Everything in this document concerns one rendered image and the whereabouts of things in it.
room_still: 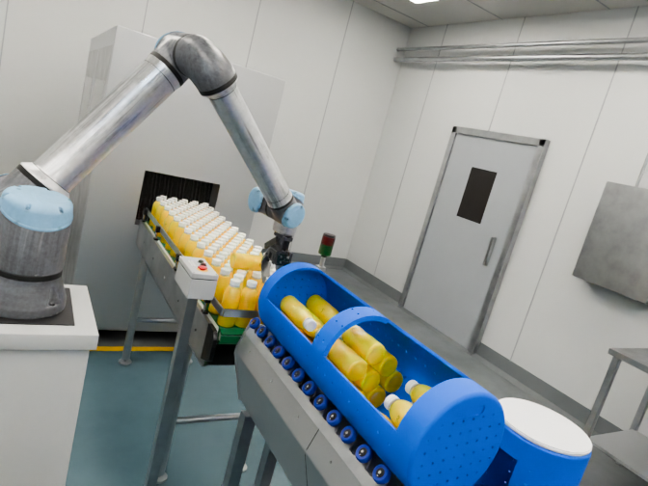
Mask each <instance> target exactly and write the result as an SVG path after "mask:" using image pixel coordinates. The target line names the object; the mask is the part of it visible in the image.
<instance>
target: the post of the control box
mask: <svg viewBox="0 0 648 486"><path fill-rule="evenodd" d="M197 302H198V299H187V298H186V296H185V299H184V303H183V308H182V313H181V317H180V321H179V325H178V330H177V335H176V339H175V347H174V352H173V356H172V360H171V365H170V369H169V374H168V379H167V383H166V388H165V391H164V396H163V401H162V405H161V410H160V414H159V419H158V422H157V427H156V432H155V436H154V441H153V445H152V450H151V455H150V458H149V463H148V471H147V476H146V480H145V485H144V486H156V484H157V479H158V475H159V471H160V467H161V462H162V458H163V453H164V449H165V444H166V441H167V436H168V432H169V427H170V423H171V418H172V414H173V409H174V406H175V402H176V394H177V389H178V385H179V380H180V376H181V371H182V368H183V363H184V359H185V354H186V350H187V345H188V341H189V337H190V333H191V328H192V324H193V319H194V315H195V310H196V306H197Z"/></svg>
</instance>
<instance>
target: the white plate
mask: <svg viewBox="0 0 648 486"><path fill-rule="evenodd" d="M499 402H500V404H501V406H502V408H503V411H504V418H505V424H506V425H507V426H508V427H509V428H510V429H512V430H513V431H514V432H516V433H517V434H519V435H520V436H522V437H523V438H525V439H527V440H528V441H530V442H532V443H534V444H536V445H538V446H541V447H543V448H545V449H548V450H550V451H553V452H556V453H560V454H564V455H569V456H584V455H587V454H589V453H590V452H591V450H592V443H591V441H590V439H589V438H588V436H587V435H586V434H585V433H584V432H583V431H582V430H581V429H580V428H579V427H578V426H576V425H575V424H574V423H573V422H571V421H570V420H568V419H567V418H565V417H564V416H562V415H560V414H559V413H557V412H555V411H553V410H551V409H549V408H546V407H544V406H542V405H539V404H536V403H533V402H530V401H527V400H523V399H519V398H503V399H500V400H499Z"/></svg>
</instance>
